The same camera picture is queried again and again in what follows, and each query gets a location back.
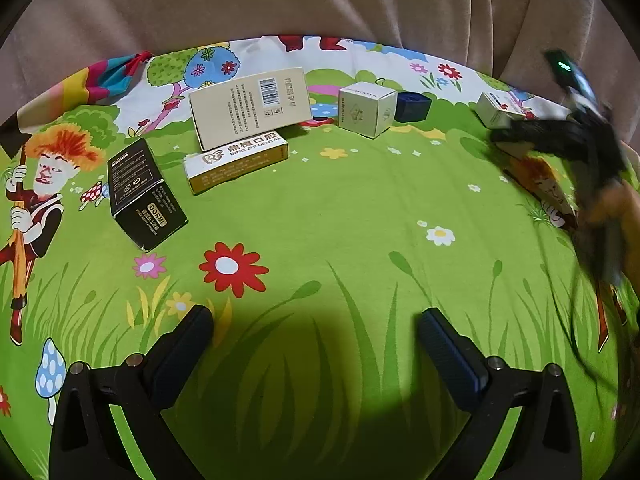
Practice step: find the white cube box gold print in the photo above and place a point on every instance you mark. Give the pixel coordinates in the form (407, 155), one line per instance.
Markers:
(367, 109)

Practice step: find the small white box far right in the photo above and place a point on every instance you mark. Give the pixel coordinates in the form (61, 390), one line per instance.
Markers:
(497, 113)

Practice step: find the beige barcode box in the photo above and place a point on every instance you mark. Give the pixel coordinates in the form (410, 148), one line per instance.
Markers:
(241, 107)

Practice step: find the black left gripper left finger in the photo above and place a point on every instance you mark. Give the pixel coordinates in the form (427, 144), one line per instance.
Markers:
(85, 443)

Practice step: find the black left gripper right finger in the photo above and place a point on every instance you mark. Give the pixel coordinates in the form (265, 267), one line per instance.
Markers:
(545, 441)

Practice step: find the dark blue small case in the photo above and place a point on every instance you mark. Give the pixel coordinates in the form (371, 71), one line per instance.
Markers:
(412, 107)

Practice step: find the black gold-label box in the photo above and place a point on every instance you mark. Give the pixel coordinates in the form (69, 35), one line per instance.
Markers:
(141, 201)

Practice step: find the pink embroidered curtain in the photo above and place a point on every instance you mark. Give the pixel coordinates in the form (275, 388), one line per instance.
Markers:
(502, 38)

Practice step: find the colourful cartoon play mat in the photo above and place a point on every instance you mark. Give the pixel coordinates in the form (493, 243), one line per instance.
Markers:
(314, 268)

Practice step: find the gold white toothpaste box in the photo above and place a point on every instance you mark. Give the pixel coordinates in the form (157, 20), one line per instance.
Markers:
(233, 160)

